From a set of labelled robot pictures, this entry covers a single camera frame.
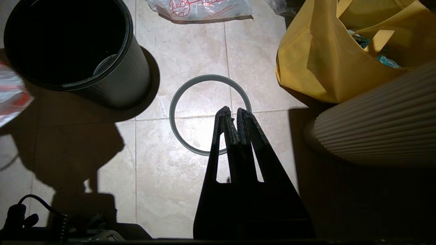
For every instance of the white red-printed trash bag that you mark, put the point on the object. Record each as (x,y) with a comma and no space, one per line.
(204,8)

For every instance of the crumpled clear plastic bag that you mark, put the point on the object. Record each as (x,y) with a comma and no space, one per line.
(281,6)

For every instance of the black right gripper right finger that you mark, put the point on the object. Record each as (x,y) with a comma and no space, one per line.
(279,211)

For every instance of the teal packaged item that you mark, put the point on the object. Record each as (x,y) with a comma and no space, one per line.
(388,62)

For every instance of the white plastic bag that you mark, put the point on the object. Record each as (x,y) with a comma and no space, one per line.
(12,95)

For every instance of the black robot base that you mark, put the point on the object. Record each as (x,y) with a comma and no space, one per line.
(78,234)

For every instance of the beige ribbed stool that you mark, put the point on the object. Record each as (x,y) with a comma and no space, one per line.
(381,126)

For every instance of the black round trash bin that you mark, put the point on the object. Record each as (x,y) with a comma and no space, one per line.
(115,88)

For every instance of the yellow fabric tote bag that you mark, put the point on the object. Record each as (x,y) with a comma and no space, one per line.
(323,61)

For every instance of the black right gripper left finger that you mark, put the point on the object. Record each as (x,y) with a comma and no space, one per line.
(211,211)

